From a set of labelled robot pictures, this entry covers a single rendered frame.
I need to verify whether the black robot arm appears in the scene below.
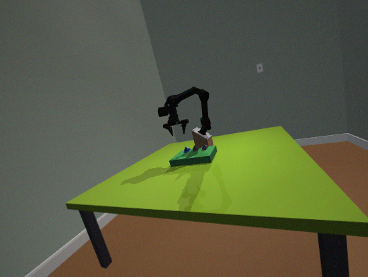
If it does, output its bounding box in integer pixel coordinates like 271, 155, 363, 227
158, 87, 211, 135

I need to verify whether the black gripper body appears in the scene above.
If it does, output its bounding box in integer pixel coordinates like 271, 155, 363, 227
163, 114, 189, 128

